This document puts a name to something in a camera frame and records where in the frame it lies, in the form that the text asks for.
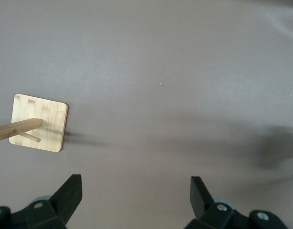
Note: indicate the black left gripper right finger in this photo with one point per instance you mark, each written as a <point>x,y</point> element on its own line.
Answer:
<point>208,214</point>

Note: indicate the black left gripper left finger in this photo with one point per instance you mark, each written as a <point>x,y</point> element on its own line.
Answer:
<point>55,210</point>

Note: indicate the wooden cup rack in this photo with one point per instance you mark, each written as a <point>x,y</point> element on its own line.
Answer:
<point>39,119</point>

